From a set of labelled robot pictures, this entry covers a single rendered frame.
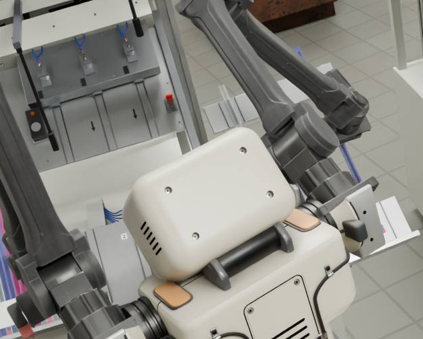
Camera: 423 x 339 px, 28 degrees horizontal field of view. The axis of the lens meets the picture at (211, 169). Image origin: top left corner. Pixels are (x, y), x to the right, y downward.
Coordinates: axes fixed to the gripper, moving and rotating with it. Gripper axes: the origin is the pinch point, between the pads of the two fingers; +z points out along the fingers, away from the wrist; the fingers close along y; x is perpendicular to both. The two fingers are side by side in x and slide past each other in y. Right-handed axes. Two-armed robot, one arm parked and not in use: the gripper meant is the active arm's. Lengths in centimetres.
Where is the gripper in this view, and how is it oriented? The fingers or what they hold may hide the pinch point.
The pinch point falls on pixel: (338, 138)
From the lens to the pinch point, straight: 205.7
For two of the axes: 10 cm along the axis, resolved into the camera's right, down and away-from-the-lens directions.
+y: -9.3, 3.3, -1.8
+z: -0.6, 3.4, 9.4
